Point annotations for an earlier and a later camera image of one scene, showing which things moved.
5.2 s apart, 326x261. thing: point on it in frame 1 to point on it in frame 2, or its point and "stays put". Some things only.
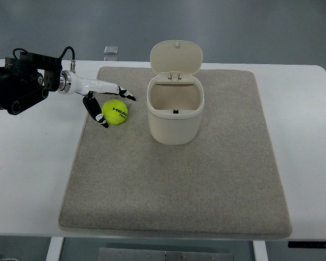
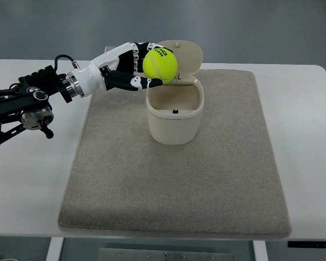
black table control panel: x=312 y=244 stays put
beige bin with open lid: x=175 y=97 stays put
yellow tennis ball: x=114 y=111 to x=160 y=63
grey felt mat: x=223 y=183 stays put
